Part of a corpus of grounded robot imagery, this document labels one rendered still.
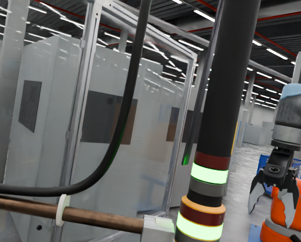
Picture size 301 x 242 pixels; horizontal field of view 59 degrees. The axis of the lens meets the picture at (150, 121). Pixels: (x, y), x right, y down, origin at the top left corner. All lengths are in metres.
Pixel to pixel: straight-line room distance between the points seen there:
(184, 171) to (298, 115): 3.98
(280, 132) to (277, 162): 0.08
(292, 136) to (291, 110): 0.06
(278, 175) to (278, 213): 3.53
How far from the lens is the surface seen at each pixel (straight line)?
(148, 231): 0.27
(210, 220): 0.26
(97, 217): 0.28
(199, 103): 0.27
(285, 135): 0.74
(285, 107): 0.75
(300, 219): 4.22
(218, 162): 0.25
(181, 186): 4.71
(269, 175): 0.68
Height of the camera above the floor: 1.66
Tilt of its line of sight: 3 degrees down
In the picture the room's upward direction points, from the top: 10 degrees clockwise
